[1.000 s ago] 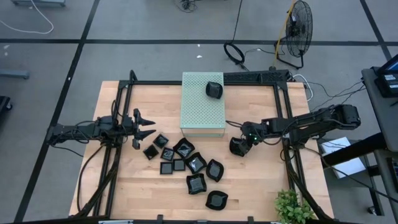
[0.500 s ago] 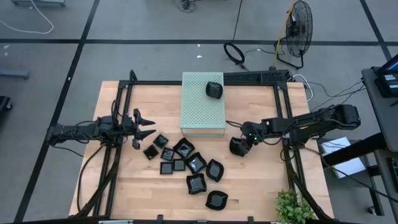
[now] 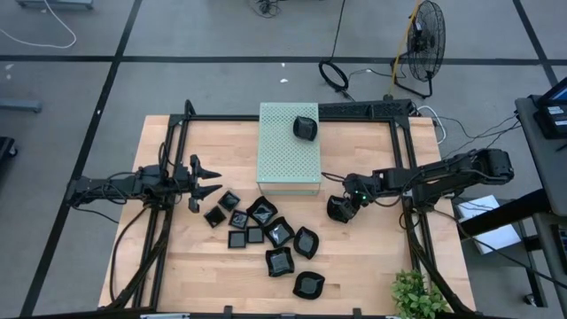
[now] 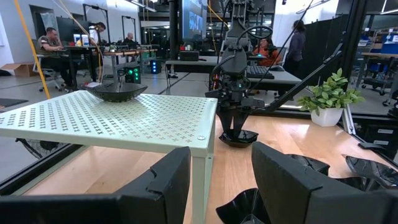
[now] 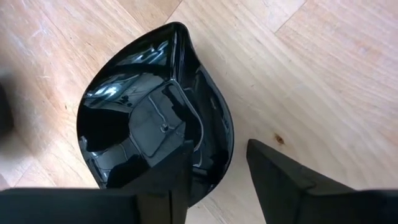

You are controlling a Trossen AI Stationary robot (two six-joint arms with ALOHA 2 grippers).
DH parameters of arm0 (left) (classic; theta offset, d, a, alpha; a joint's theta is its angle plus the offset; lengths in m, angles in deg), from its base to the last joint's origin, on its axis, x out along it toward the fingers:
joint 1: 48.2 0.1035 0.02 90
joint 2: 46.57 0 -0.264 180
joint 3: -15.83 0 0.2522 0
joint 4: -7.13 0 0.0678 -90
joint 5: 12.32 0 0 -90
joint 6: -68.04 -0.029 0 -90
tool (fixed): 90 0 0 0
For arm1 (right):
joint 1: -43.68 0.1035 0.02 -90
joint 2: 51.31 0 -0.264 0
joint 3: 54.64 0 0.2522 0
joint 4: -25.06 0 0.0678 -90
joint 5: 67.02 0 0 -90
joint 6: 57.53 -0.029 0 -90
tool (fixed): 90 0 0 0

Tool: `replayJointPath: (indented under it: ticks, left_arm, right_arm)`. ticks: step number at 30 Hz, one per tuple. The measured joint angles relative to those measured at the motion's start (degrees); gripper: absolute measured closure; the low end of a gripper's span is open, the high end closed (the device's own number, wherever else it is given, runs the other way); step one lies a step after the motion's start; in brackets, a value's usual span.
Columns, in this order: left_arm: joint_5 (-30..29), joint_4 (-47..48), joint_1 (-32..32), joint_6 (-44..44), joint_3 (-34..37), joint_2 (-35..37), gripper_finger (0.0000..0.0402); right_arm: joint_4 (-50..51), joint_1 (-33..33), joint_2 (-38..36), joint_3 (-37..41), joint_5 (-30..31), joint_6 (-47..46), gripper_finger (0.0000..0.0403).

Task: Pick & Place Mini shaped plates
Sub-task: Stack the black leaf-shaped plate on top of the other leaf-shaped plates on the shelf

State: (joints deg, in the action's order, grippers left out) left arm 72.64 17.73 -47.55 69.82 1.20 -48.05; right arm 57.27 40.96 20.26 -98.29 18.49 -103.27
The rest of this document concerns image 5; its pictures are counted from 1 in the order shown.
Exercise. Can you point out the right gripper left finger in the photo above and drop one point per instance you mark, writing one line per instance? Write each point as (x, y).
(155, 199)

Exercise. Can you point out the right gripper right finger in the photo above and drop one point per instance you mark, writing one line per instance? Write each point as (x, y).
(295, 199)

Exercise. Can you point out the leaf shaped black plate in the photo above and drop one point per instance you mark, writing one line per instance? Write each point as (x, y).
(149, 93)
(4, 112)

